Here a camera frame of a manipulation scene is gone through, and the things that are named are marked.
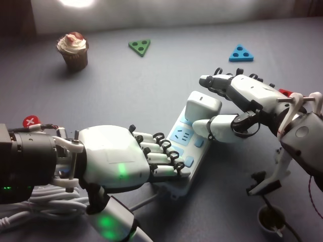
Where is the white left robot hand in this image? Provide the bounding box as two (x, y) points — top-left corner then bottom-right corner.
(77, 124), (191, 242)

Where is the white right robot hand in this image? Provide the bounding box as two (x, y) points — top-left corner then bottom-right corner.
(192, 67), (291, 143)

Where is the white power adapter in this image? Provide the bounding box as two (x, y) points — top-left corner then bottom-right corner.
(185, 90), (223, 124)

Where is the white power strip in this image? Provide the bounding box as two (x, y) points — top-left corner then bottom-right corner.
(153, 108), (215, 200)

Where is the blue triangle block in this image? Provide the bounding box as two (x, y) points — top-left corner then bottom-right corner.
(228, 43), (254, 63)

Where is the red cylinder with white cross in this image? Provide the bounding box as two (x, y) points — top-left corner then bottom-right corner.
(22, 115), (41, 128)

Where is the toy cupcake with white frosting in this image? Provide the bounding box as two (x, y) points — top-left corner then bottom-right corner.
(56, 31), (89, 70)

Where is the green triangle block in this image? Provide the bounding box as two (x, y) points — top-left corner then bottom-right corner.
(128, 39), (151, 57)

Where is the small white bowl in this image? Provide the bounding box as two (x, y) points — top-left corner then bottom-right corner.
(257, 204), (287, 234)

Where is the small white spoon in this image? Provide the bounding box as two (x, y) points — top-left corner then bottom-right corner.
(270, 225), (284, 237)

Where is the dark curtain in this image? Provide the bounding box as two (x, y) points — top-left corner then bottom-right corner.
(0, 0), (37, 38)

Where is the white power strip cable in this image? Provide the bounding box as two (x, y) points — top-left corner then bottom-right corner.
(0, 185), (159, 232)

